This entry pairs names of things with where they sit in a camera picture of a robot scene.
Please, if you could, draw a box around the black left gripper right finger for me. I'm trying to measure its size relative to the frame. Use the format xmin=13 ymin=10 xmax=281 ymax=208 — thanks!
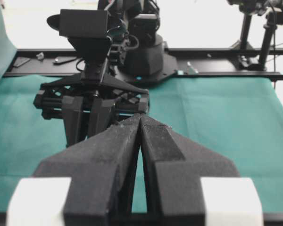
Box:
xmin=140 ymin=115 xmax=240 ymax=226

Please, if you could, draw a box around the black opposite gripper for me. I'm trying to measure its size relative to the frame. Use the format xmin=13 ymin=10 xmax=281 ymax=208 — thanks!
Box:
xmin=33 ymin=73 xmax=150 ymax=147

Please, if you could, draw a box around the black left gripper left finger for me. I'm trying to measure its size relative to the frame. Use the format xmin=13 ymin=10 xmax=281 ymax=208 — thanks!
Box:
xmin=33 ymin=114 xmax=141 ymax=226

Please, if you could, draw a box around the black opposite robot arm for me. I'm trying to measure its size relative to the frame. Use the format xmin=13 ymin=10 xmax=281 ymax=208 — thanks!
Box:
xmin=33 ymin=0 xmax=239 ymax=226

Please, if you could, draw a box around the black flat tool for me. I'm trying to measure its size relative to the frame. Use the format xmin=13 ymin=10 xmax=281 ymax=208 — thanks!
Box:
xmin=53 ymin=56 xmax=77 ymax=65

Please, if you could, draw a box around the small clear plastic piece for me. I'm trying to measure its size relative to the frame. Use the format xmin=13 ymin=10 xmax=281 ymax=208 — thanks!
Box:
xmin=36 ymin=52 xmax=44 ymax=61

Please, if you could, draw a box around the black flat plate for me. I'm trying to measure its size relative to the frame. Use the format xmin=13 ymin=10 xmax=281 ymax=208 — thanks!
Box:
xmin=13 ymin=57 xmax=31 ymax=68

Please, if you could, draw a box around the green cloth mat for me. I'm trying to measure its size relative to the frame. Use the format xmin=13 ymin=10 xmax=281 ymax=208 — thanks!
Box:
xmin=0 ymin=75 xmax=283 ymax=212

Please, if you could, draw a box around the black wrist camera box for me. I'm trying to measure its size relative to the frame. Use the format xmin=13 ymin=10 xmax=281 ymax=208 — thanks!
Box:
xmin=47 ymin=9 xmax=108 ymax=39

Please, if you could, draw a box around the silver metal bracket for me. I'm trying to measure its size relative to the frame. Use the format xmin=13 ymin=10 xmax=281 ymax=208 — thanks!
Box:
xmin=186 ymin=61 xmax=199 ymax=75

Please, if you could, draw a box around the black aluminium frame rail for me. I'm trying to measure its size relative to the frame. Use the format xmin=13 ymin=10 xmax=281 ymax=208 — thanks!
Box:
xmin=4 ymin=48 xmax=283 ymax=85

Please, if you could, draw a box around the black camera stand post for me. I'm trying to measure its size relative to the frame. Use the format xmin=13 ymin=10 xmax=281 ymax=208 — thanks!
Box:
xmin=227 ymin=0 xmax=261 ymax=50

